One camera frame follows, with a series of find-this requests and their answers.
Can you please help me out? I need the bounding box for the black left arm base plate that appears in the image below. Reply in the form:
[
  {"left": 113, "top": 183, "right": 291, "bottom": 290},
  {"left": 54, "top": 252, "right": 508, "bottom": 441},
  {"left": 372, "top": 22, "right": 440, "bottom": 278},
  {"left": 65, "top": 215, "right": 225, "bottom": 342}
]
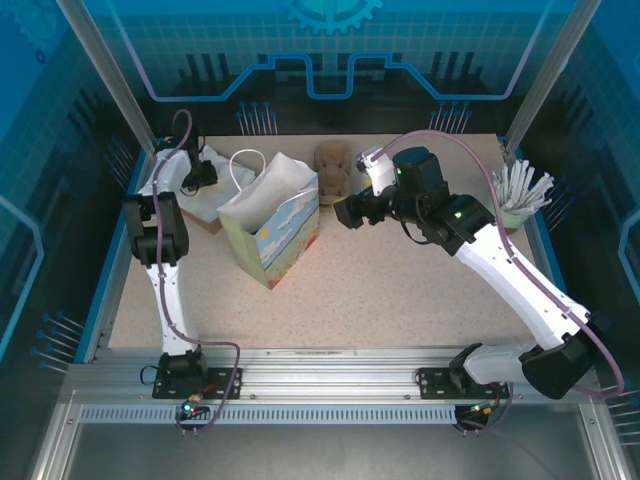
[{"left": 152, "top": 366, "right": 245, "bottom": 401}]

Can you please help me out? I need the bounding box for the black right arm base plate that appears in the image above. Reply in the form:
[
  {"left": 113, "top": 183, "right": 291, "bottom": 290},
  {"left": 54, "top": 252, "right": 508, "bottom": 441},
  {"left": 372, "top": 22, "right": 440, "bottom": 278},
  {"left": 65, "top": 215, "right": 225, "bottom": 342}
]
[{"left": 417, "top": 366, "right": 511, "bottom": 401}]

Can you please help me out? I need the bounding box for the brown paper napkin stack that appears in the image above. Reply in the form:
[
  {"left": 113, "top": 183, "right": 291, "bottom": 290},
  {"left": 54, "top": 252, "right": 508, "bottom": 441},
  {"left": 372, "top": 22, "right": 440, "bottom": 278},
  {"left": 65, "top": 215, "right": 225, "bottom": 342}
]
[{"left": 180, "top": 207, "right": 224, "bottom": 236}]

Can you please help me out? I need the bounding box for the slotted grey cable duct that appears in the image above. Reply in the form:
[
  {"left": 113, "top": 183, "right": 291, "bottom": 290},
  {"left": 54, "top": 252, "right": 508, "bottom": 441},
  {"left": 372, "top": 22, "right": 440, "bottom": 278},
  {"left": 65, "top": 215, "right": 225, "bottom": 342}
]
[{"left": 79, "top": 404, "right": 464, "bottom": 426}]

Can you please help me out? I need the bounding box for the white paper napkin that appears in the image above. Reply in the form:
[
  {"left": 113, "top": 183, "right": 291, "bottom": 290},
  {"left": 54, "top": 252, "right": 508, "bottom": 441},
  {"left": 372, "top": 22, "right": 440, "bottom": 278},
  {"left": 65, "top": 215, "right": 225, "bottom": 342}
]
[{"left": 137, "top": 143, "right": 262, "bottom": 222}]

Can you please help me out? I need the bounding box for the stack of pulp cup carriers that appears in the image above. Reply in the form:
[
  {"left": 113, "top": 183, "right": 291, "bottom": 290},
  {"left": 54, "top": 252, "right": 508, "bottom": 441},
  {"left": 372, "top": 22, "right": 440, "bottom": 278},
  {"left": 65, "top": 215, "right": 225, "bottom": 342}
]
[{"left": 312, "top": 142, "right": 351, "bottom": 206}]

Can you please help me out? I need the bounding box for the aluminium frame post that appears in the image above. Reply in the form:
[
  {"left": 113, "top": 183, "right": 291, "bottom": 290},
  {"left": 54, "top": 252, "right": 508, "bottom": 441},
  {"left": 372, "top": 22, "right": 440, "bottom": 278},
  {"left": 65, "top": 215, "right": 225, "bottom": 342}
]
[
  {"left": 55, "top": 0, "right": 164, "bottom": 154},
  {"left": 503, "top": 0, "right": 604, "bottom": 151}
]

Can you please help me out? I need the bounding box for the aluminium mounting rail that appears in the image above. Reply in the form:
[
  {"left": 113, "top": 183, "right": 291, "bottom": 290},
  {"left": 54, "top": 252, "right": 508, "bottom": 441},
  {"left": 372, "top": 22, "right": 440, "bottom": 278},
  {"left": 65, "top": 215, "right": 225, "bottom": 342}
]
[{"left": 67, "top": 345, "right": 599, "bottom": 404}]

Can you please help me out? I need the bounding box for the small LED connector board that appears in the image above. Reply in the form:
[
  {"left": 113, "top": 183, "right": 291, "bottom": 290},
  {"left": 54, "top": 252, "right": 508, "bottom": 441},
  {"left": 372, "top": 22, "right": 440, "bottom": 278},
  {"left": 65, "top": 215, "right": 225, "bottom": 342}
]
[
  {"left": 464, "top": 399, "right": 501, "bottom": 417},
  {"left": 174, "top": 398, "right": 211, "bottom": 420}
]

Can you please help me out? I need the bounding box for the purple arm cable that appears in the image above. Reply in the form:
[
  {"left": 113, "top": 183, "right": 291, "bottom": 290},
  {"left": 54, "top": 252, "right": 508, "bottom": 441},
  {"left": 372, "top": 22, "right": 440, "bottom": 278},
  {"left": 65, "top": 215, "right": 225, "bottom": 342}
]
[
  {"left": 369, "top": 128, "right": 627, "bottom": 436},
  {"left": 151, "top": 108, "right": 242, "bottom": 436}
]

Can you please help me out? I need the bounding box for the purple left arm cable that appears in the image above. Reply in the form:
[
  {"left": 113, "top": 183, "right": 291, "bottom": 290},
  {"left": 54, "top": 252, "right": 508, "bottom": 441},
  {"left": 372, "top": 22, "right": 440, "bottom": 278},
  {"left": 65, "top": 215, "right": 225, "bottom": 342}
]
[{"left": 151, "top": 108, "right": 242, "bottom": 436}]

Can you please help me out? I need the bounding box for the painted paper gift bag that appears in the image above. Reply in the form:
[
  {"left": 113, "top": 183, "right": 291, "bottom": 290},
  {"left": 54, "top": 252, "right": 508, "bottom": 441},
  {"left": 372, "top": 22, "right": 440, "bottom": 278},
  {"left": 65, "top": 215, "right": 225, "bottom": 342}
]
[{"left": 217, "top": 148, "right": 321, "bottom": 291}]

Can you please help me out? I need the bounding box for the green stick holder cup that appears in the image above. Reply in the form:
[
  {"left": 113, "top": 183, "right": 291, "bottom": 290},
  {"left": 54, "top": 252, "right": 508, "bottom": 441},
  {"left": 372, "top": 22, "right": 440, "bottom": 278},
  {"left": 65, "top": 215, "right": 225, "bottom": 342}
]
[{"left": 494, "top": 204, "right": 536, "bottom": 235}]

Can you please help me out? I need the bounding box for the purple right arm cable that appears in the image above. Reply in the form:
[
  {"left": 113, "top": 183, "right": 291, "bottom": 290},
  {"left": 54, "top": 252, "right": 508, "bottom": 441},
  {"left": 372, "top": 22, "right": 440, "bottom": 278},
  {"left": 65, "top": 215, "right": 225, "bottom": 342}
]
[{"left": 369, "top": 128, "right": 627, "bottom": 436}]

